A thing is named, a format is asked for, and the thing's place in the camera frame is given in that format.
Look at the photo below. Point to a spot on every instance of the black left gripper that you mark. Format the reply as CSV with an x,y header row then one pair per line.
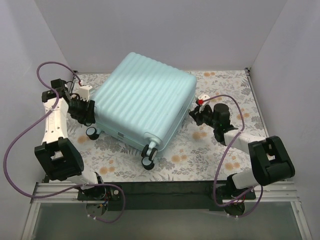
x,y
90,111

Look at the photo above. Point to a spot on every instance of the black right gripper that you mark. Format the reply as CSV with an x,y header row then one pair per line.
x,y
198,116

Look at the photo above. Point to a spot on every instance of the light blue suitcase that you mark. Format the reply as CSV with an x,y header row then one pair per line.
x,y
142,103

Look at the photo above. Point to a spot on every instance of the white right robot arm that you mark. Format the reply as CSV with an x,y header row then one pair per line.
x,y
270,161

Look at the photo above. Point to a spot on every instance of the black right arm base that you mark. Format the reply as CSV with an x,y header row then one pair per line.
x,y
225,193

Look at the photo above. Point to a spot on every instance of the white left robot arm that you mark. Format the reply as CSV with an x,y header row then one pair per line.
x,y
57,155

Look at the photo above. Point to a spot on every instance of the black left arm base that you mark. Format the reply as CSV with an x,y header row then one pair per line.
x,y
102,193

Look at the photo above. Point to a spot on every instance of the floral patterned table mat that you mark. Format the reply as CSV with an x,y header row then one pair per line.
x,y
193,154

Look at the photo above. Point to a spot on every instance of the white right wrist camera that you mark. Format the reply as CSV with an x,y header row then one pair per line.
x,y
202,100

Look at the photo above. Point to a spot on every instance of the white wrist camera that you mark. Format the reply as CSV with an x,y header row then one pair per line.
x,y
84,91
202,100

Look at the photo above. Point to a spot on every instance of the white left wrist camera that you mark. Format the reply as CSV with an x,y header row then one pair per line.
x,y
84,91

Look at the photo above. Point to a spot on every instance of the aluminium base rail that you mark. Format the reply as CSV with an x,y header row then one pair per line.
x,y
170,211

